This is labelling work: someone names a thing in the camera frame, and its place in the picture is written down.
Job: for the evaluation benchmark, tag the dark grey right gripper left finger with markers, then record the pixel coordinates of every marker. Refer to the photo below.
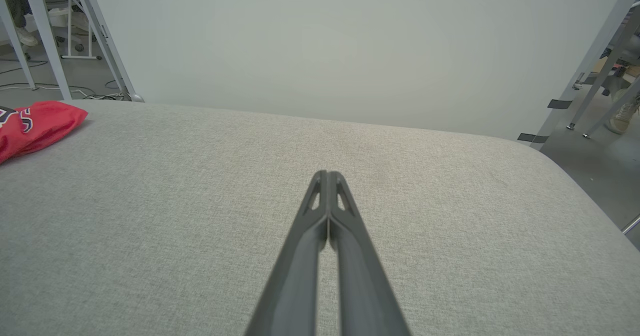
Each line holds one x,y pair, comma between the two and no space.
295,276

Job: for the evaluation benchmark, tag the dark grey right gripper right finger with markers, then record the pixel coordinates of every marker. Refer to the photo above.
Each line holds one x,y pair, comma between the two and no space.
365,286

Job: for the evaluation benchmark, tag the red Bulls basketball jersey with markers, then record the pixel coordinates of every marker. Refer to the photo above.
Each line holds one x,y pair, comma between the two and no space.
40,123

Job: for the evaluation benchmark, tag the black tape strip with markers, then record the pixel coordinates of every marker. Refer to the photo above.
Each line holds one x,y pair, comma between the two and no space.
560,104
534,138

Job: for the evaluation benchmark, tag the white backdrop panel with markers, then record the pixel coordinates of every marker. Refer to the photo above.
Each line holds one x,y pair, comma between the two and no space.
350,46

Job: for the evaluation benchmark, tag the shiny metal rod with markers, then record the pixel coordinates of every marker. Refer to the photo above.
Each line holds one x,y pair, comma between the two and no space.
631,225

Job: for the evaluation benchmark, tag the beige sneaker shoe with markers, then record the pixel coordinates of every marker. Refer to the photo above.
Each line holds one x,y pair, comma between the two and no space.
625,118

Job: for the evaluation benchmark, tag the white wheeled stand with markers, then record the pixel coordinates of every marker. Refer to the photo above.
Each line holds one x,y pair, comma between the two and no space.
80,26

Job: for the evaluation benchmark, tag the light sneaker shoe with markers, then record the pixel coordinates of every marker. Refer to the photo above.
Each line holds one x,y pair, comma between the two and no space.
26,37

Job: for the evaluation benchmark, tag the grey metal frame leg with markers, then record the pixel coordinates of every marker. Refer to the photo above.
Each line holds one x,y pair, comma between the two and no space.
45,31
590,56
107,41
600,76
612,111
15,41

